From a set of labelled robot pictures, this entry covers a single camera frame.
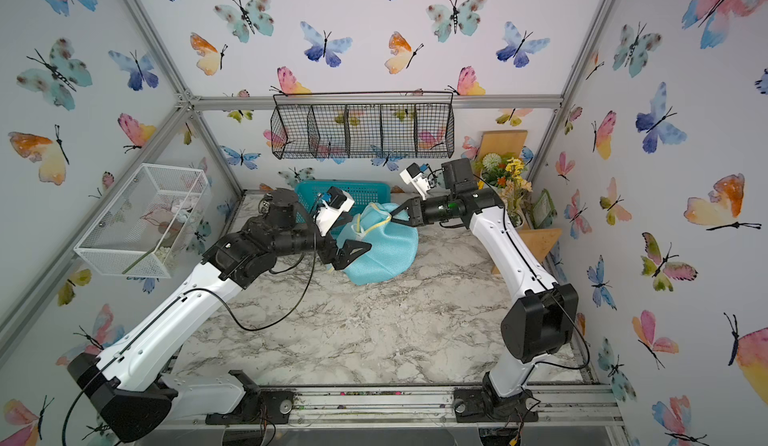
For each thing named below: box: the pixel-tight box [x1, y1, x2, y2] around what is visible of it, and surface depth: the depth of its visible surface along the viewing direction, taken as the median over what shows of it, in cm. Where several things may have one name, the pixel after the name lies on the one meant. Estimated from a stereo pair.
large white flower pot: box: [472, 152, 525, 189], surface depth 98 cm
